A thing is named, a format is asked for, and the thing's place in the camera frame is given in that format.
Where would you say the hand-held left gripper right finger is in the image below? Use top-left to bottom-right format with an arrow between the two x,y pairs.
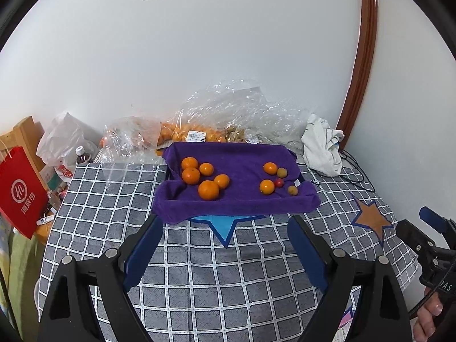
287,214 -> 416,342

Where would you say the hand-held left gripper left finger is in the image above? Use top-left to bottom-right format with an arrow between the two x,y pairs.
37,214 -> 164,342

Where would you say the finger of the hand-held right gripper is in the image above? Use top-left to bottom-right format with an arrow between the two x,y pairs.
419,206 -> 456,237
396,220 -> 437,257

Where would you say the purple towel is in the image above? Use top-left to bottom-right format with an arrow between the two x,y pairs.
151,142 -> 321,224

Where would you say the person's right hand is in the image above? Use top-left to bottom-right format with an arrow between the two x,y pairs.
413,292 -> 446,342

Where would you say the grey checked blanket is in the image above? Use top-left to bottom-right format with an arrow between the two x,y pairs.
37,142 -> 419,342

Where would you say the white crumpled cloth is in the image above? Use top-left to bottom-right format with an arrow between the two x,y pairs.
301,114 -> 345,177

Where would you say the dark drink bottle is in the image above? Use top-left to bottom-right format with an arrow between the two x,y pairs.
75,146 -> 94,166

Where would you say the red white snack package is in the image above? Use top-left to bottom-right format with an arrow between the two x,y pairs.
53,162 -> 74,182

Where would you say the clear plastic bag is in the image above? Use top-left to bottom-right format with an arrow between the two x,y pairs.
99,116 -> 162,173

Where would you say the pale green cloth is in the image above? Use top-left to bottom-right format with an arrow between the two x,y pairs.
0,217 -> 47,342

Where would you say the clear bag of oranges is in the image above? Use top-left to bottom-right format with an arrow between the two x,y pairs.
156,121 -> 229,147

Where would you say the red paper bag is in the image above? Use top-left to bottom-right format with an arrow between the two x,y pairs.
0,146 -> 50,240

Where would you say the clear bag of longans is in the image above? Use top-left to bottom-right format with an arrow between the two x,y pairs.
224,125 -> 247,144

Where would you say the white plastic bag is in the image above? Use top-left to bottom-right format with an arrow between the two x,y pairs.
36,112 -> 100,167

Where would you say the crumpled clear plastic wrap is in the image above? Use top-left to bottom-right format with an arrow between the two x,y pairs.
178,78 -> 315,146

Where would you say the brown cardboard box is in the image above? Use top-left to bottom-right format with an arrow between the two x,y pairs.
0,116 -> 45,186

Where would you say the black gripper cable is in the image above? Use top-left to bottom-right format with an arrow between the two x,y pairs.
409,287 -> 439,319

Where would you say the brown wooden door frame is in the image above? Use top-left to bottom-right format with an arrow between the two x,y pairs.
337,0 -> 378,152

